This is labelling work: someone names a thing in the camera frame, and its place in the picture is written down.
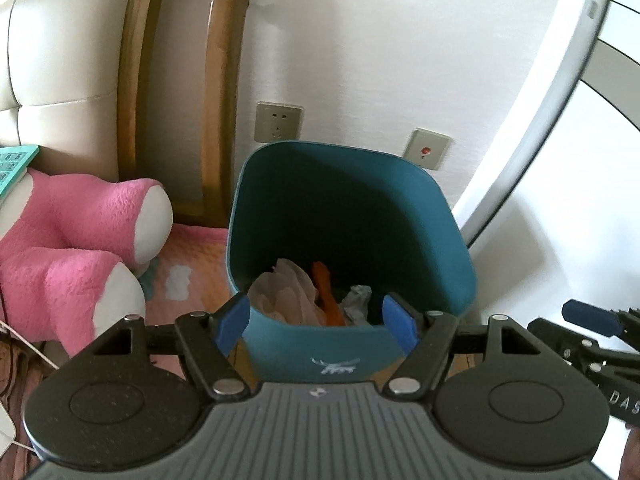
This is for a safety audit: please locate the white cable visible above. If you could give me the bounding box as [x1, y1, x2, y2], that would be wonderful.
[0, 321, 57, 370]

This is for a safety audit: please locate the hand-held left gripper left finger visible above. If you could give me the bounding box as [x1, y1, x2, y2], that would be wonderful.
[86, 293, 251, 402]

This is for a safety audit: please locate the wooden nightstand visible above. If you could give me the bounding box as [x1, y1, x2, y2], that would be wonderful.
[225, 332, 486, 391]

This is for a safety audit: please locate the wooden headboard frame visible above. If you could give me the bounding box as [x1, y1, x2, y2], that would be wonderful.
[117, 0, 251, 228]

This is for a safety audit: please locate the beige padded headboard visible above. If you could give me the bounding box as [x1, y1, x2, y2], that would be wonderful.
[0, 0, 133, 181]

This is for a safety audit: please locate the teal bin with deer print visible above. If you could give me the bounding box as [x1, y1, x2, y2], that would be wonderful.
[225, 141, 476, 381]

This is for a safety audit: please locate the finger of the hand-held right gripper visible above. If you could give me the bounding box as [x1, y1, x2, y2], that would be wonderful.
[527, 317, 640, 368]
[562, 300, 640, 351]

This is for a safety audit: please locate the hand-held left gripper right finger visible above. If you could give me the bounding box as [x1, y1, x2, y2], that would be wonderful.
[382, 292, 543, 403]

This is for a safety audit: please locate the white wardrobe sliding door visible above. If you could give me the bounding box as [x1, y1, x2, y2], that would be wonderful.
[450, 0, 640, 480]

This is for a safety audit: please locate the teal number puzzle board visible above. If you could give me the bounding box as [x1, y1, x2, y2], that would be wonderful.
[0, 144, 41, 201]

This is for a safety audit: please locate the orange wrapper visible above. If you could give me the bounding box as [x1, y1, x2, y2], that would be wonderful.
[312, 261, 346, 327]

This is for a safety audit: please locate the pink and white plush toy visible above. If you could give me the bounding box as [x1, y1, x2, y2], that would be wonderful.
[0, 167, 174, 358]

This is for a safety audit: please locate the wall switch with red dot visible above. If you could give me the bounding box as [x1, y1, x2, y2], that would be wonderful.
[404, 128, 452, 171]

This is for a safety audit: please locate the grey wall socket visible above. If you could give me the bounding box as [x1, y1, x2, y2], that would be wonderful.
[253, 101, 305, 143]

